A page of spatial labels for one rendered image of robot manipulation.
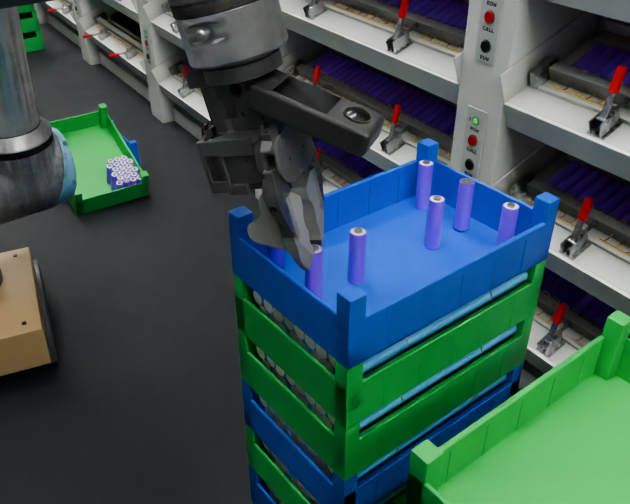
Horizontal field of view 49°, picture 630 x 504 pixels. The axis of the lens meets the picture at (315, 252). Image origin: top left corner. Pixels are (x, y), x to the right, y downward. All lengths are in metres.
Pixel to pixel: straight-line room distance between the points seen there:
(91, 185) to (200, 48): 1.41
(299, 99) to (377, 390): 0.30
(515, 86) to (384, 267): 0.44
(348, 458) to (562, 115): 0.59
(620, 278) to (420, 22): 0.57
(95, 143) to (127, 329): 0.75
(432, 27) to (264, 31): 0.73
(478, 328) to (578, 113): 0.41
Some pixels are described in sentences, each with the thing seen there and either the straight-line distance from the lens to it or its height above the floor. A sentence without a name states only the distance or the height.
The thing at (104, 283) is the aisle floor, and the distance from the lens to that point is 1.64.
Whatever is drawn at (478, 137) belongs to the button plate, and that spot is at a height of 0.46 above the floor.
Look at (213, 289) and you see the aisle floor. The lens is 1.57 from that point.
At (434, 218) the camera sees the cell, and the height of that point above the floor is 0.53.
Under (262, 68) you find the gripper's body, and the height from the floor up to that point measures 0.73.
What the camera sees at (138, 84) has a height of 0.04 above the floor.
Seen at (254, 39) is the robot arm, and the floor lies 0.76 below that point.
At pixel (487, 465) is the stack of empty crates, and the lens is 0.70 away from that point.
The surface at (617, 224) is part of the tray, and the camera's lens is 1.14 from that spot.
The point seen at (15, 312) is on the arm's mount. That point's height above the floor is 0.14.
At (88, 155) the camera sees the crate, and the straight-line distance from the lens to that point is 2.07.
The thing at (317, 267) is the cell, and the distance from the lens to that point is 0.70.
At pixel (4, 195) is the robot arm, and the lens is 1.38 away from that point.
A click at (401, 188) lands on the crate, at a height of 0.50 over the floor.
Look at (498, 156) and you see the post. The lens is 1.16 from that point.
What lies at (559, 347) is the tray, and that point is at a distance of 1.25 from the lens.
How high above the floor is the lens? 0.93
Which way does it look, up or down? 34 degrees down
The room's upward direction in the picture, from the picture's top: straight up
